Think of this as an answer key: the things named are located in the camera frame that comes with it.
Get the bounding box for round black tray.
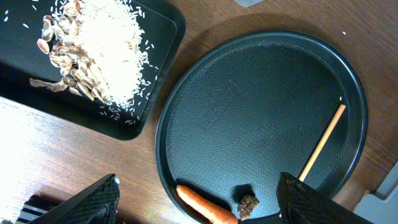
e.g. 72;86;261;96
155;31;368;223

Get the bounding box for clear plastic bin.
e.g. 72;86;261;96
235;0;263;7

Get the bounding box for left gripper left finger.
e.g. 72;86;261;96
31;174;120;224

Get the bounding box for brown walnut piece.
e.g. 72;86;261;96
238;195;260;220

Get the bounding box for grey dishwasher rack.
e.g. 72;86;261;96
353;164;398;224

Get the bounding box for rice and peanut shells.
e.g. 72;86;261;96
29;0;151;125

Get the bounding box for wooden chopstick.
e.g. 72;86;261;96
298;105;346;182

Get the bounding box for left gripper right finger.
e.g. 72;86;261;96
276;172;372;224

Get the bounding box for black rectangular tray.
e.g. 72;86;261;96
1;0;186;140

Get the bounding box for orange carrot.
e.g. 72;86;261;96
176;185;238;224

